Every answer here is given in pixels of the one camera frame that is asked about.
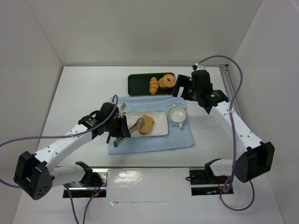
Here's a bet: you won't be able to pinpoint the dark green tray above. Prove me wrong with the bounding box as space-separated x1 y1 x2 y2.
128 72 176 97

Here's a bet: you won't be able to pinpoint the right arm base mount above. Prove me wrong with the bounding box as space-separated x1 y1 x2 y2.
185 158 228 196

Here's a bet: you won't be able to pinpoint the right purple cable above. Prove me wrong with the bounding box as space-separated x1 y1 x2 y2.
195 55 256 212

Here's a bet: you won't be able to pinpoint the pink glazed donut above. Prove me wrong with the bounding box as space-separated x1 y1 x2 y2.
163 74 176 88

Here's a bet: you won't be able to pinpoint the aluminium rail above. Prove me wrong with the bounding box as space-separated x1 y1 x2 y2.
219 64 247 131

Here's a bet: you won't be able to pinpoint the light blue cloth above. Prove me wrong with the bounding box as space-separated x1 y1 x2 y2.
108 95 195 155

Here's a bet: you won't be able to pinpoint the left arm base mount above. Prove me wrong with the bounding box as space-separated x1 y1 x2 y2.
67 168 108 198

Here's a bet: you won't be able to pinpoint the gold fork green handle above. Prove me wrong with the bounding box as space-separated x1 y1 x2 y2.
106 133 111 144

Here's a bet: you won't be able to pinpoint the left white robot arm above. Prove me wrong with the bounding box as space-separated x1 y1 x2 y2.
14 102 131 200

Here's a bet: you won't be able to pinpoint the golden croissant roll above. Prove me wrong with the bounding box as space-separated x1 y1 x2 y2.
149 77 159 95

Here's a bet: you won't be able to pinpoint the white rectangular plate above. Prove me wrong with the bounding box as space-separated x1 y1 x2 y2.
125 111 169 138

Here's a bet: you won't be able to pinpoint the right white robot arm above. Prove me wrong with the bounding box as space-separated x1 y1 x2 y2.
172 70 275 182

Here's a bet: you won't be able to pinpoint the small brown bread piece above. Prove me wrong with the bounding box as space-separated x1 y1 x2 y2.
158 78 172 89

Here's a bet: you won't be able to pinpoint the steel kitchen tongs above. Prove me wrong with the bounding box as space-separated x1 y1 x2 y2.
113 118 144 147

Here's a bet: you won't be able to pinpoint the white cup black rim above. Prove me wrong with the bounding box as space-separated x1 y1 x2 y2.
168 105 187 129

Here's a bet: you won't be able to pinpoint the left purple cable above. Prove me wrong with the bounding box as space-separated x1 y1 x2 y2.
0 94 119 224

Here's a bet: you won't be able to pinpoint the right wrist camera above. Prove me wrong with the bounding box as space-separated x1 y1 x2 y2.
192 63 205 71

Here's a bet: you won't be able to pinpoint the brown bread slice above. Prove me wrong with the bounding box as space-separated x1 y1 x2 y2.
139 115 154 135

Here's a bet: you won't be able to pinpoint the purple cable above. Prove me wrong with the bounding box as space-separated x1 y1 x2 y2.
0 94 119 224
195 55 256 212

